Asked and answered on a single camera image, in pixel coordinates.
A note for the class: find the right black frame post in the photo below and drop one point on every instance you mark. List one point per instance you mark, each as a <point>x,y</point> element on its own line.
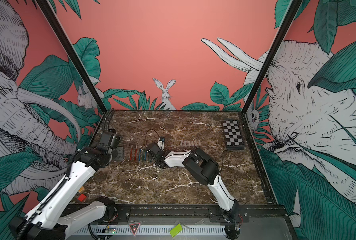
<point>283,29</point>

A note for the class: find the orange small block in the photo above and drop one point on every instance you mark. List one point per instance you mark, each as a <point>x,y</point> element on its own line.
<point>81,189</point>

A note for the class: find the green sticky note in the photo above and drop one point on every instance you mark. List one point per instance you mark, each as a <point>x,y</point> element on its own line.
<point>176,230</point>

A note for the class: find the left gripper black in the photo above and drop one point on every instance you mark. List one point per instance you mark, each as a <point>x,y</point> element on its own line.
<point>121,155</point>

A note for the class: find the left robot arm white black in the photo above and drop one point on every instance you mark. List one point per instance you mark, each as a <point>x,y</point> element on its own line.
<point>44,222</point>

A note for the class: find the white slotted cable duct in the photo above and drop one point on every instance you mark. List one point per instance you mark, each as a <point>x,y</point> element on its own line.
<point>148,230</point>

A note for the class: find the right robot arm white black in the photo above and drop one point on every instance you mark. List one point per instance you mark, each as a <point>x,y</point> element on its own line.
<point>204,169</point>

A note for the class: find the triangular warning sticker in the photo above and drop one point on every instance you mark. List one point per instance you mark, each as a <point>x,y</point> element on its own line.
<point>134,227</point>

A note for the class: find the red small block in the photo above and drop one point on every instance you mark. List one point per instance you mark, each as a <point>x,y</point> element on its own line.
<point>82,197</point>

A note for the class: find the black white checkerboard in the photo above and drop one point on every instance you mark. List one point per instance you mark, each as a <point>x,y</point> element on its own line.
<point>232,135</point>

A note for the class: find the black front mounting rail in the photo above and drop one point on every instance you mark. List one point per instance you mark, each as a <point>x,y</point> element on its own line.
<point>132,212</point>

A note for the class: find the red carving knife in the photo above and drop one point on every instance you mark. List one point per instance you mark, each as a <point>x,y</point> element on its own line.
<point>136,153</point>
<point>131,152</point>

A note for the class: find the small circuit board green led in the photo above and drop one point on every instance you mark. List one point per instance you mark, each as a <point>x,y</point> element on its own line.
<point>110,230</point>

